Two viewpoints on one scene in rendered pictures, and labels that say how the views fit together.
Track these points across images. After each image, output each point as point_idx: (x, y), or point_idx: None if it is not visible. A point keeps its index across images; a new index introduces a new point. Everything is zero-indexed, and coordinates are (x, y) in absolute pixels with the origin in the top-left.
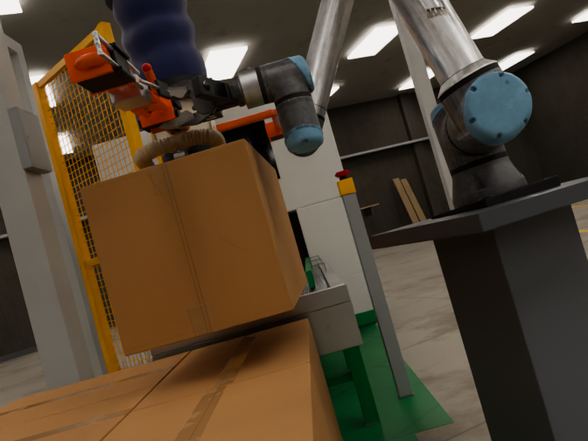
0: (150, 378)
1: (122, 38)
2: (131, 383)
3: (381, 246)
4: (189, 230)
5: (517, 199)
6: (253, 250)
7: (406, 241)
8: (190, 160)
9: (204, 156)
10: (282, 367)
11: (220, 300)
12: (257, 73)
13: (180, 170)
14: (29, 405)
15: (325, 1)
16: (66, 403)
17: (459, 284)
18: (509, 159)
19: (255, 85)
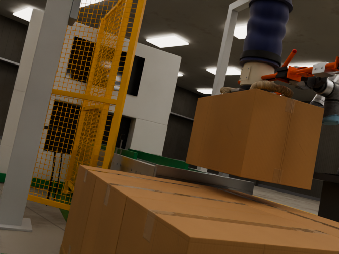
0: (200, 189)
1: (259, 20)
2: (191, 188)
3: None
4: (289, 134)
5: None
6: (308, 156)
7: (328, 180)
8: (302, 105)
9: (308, 106)
10: (303, 212)
11: (288, 172)
12: (334, 83)
13: (297, 106)
14: (117, 174)
15: None
16: (162, 184)
17: (330, 207)
18: None
19: (332, 88)
